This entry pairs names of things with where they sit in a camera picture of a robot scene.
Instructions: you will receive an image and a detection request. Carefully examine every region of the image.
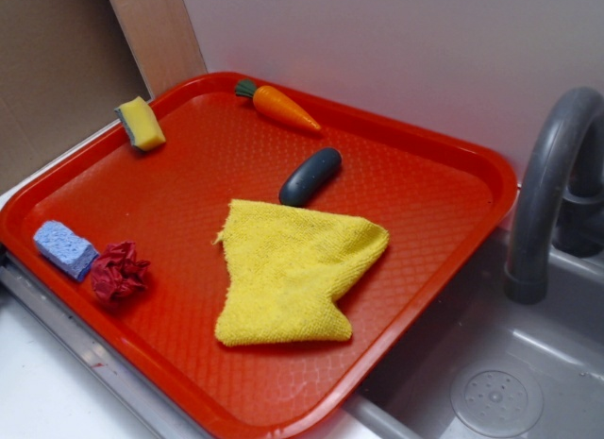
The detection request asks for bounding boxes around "dark green plastic pickle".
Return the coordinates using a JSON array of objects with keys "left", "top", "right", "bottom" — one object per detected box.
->
[{"left": 278, "top": 147, "right": 343, "bottom": 207}]

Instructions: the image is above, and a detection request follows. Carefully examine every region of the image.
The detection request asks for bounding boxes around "yellow microfiber cloth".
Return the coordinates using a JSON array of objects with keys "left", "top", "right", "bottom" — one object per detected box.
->
[{"left": 214, "top": 199, "right": 390, "bottom": 347}]

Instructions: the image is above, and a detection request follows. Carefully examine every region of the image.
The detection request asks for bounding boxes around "orange plastic carrot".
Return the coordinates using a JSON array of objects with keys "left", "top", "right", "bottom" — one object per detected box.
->
[{"left": 234, "top": 79, "right": 322, "bottom": 132}]

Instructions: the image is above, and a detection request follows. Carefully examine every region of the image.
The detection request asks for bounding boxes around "red plastic tray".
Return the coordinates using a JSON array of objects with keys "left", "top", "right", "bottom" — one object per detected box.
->
[{"left": 1, "top": 73, "right": 517, "bottom": 438}]

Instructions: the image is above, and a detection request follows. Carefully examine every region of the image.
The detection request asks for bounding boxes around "yellow green scrub sponge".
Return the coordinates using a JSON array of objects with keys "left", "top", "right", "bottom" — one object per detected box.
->
[{"left": 114, "top": 96, "right": 166, "bottom": 152}]

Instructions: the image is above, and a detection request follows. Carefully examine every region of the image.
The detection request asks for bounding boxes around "crumpled red paper ball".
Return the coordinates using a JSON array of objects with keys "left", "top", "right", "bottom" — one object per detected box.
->
[{"left": 90, "top": 241, "right": 150, "bottom": 304}]

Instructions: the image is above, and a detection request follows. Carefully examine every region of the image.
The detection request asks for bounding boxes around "grey plastic sink basin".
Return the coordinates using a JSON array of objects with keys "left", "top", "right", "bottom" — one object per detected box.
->
[{"left": 345, "top": 231, "right": 603, "bottom": 438}]

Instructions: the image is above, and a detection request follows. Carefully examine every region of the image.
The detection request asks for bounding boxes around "blue sponge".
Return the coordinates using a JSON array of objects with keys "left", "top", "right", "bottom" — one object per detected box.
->
[{"left": 33, "top": 221, "right": 99, "bottom": 282}]

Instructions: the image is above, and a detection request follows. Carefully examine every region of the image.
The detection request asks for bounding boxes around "wooden board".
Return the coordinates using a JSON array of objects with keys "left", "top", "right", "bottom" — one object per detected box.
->
[{"left": 109, "top": 0, "right": 207, "bottom": 98}]

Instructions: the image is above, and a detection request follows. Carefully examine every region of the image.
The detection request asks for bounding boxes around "grey plastic faucet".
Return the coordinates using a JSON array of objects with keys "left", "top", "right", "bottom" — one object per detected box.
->
[{"left": 504, "top": 87, "right": 603, "bottom": 304}]

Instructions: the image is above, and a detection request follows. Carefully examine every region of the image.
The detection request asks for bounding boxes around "brown cardboard panel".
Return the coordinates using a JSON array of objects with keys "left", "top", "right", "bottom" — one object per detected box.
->
[{"left": 1, "top": 0, "right": 149, "bottom": 192}]

